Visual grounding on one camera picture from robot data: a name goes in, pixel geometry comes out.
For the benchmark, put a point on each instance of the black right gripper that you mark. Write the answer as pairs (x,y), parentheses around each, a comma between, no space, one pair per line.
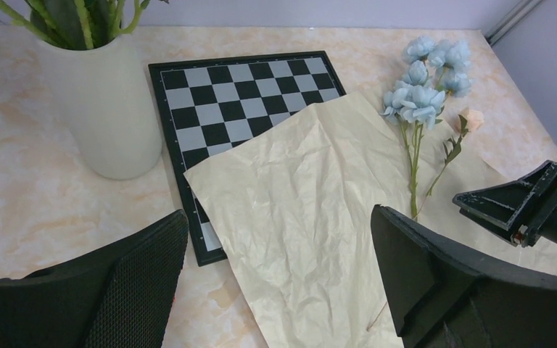
(519,212)

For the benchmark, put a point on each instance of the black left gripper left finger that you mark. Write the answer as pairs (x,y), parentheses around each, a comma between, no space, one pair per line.
(119,295)

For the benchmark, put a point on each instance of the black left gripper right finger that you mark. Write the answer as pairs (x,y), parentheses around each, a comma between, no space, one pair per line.
(442,293)

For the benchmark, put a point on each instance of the peach rosebud stem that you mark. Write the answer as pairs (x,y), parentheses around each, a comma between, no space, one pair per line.
(468,121)

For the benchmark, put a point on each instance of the pink blue flower bunch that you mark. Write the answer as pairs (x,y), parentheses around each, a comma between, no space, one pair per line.
(437,71)

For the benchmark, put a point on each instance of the orange paper bouquet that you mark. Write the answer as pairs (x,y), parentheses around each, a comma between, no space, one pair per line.
(292,209)

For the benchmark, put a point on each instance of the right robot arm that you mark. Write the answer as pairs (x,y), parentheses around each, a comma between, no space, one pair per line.
(519,212)

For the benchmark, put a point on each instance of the white ceramic vase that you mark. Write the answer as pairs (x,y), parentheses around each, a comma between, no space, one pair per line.
(104,98)

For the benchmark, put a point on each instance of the flower bunch in vase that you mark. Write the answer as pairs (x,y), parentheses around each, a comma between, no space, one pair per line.
(76,25)

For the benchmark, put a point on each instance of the black white checkerboard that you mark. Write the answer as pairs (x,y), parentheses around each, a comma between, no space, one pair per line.
(209,106)

